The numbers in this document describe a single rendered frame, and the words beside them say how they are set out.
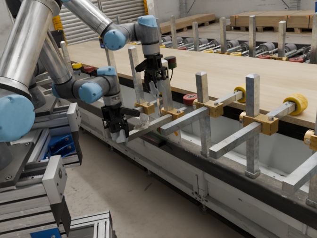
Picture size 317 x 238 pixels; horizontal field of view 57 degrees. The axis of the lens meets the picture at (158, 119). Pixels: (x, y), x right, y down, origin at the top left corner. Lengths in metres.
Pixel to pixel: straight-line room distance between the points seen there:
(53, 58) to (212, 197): 1.33
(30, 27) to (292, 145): 1.07
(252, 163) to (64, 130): 0.82
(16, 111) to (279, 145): 1.06
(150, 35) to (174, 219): 1.31
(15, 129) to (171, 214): 1.53
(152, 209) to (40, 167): 1.32
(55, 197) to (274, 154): 0.95
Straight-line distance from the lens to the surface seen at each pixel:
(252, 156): 1.20
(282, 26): 2.25
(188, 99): 1.50
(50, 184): 0.92
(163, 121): 1.42
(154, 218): 2.14
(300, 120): 1.28
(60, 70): 1.15
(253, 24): 2.38
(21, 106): 0.80
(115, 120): 1.24
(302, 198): 1.19
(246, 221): 1.84
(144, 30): 1.24
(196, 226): 2.05
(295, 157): 1.38
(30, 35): 0.87
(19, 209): 0.99
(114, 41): 1.12
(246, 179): 1.26
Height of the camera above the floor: 1.45
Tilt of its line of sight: 24 degrees down
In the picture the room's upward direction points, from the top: 8 degrees counter-clockwise
